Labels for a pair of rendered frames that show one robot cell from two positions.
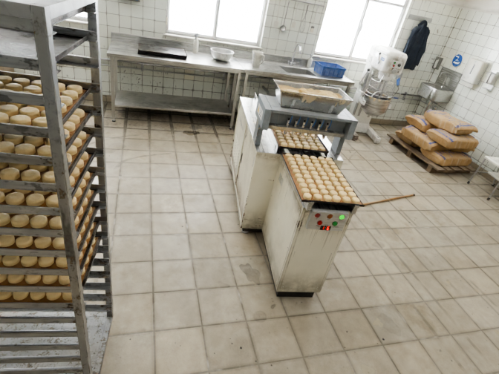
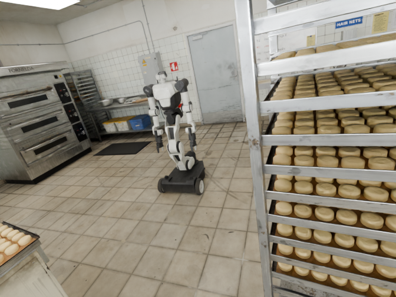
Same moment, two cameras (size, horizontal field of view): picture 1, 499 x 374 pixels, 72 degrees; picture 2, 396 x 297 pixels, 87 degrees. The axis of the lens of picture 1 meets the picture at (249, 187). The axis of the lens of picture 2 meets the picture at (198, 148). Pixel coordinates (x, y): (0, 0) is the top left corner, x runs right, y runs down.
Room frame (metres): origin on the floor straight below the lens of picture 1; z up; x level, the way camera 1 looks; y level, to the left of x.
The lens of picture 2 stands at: (1.71, 0.88, 1.55)
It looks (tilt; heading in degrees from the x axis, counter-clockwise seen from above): 23 degrees down; 224
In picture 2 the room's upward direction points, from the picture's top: 12 degrees counter-clockwise
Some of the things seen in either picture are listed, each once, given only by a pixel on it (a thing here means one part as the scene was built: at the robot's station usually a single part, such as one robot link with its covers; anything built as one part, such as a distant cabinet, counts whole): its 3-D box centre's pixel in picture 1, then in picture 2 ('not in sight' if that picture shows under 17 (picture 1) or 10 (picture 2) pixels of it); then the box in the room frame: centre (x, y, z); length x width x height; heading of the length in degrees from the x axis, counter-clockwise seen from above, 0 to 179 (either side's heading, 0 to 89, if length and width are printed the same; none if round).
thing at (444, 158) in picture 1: (446, 155); not in sight; (4.95, -2.82, 0.19); 0.72 x 0.42 x 0.15; 115
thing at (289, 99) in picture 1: (310, 98); not in sight; (2.59, -0.31, 1.25); 0.56 x 0.29 x 0.14; 103
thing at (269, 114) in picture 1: (301, 128); not in sight; (2.59, -0.31, 1.01); 0.72 x 0.33 x 0.34; 103
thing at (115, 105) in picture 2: not in sight; (129, 118); (-1.11, -3.98, 0.49); 1.90 x 0.72 x 0.98; 111
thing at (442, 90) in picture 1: (440, 87); not in sight; (6.13, -2.81, 0.93); 0.99 x 0.38 x 1.09; 21
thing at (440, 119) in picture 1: (448, 122); not in sight; (5.19, -2.73, 0.62); 0.72 x 0.42 x 0.17; 27
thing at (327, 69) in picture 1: (329, 69); not in sight; (5.48, -0.82, 0.95); 0.40 x 0.30 x 0.14; 114
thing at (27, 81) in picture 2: not in sight; (34, 122); (0.73, -4.37, 1.00); 1.56 x 1.20 x 2.01; 21
